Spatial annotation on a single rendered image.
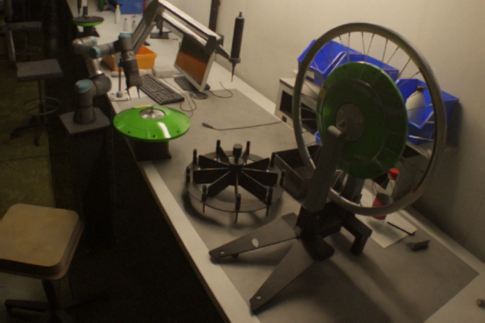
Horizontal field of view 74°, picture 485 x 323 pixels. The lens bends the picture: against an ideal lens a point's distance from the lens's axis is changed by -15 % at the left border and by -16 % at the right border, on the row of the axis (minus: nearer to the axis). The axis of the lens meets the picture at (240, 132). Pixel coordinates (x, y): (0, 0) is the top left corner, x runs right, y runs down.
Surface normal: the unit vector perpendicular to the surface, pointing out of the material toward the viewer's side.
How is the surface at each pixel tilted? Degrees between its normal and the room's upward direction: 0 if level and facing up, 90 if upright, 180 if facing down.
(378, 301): 0
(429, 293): 0
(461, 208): 90
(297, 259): 18
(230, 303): 0
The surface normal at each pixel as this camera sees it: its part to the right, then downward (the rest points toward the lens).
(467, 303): 0.13, -0.89
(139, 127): 0.04, -0.68
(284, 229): -0.14, -0.80
